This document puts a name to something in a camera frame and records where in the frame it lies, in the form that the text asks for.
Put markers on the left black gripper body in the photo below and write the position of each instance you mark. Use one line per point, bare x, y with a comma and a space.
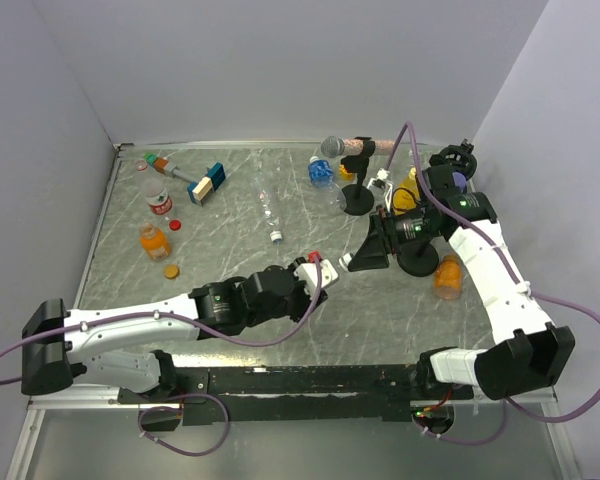
302, 303

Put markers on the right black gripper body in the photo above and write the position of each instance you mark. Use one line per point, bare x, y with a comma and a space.
410, 227

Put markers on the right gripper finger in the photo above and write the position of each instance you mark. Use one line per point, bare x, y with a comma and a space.
372, 255
377, 231

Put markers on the orange bottle cap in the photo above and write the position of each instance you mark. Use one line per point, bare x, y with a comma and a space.
171, 271

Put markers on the red bottle cap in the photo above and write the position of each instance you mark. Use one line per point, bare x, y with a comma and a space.
175, 225

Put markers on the orange bottle with barcode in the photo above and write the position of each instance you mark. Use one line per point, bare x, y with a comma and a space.
154, 241

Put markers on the red label water bottle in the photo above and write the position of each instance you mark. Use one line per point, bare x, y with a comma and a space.
157, 197

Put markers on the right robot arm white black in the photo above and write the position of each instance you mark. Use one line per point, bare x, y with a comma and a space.
529, 351

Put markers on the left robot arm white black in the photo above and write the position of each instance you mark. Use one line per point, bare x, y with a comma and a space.
64, 346

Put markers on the yellow juice bottle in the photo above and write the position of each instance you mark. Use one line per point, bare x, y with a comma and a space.
406, 196

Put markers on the blue label water bottle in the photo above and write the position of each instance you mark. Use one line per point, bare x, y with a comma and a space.
330, 197

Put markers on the orange bottle lying right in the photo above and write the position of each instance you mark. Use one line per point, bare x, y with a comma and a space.
448, 278

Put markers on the small yellow toy piece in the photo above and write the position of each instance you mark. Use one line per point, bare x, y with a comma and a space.
345, 174

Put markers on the purple microphone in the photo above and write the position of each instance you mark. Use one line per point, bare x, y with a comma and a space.
460, 181

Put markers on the black empty clip stand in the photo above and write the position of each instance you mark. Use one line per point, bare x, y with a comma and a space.
460, 157

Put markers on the glitter pink microphone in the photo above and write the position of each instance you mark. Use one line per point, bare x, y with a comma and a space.
333, 147

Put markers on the toy brick hammer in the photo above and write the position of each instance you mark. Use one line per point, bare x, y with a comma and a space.
199, 190

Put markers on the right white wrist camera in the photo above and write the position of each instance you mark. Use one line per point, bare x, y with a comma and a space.
382, 187

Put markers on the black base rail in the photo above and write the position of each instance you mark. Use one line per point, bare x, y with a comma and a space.
286, 393

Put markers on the clear plastic ring cap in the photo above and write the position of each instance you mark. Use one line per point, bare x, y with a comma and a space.
141, 166

